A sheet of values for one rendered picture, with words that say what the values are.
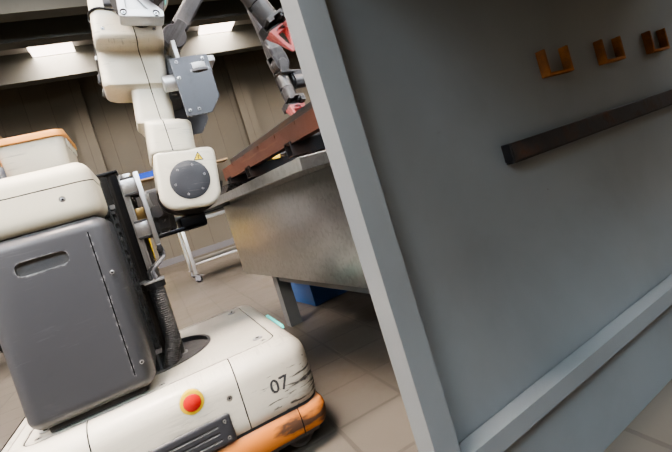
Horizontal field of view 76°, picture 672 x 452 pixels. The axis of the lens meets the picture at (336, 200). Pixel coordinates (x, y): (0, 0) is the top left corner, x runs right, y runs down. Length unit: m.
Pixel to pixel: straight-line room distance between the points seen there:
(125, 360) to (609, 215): 1.05
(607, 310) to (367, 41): 0.68
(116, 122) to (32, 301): 8.41
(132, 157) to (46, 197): 8.20
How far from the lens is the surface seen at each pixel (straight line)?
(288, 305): 2.16
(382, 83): 0.65
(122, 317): 1.07
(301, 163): 0.96
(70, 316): 1.08
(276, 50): 1.76
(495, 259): 0.75
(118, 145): 9.31
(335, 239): 1.27
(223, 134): 9.46
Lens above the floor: 0.60
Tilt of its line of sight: 2 degrees down
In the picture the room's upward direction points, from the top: 17 degrees counter-clockwise
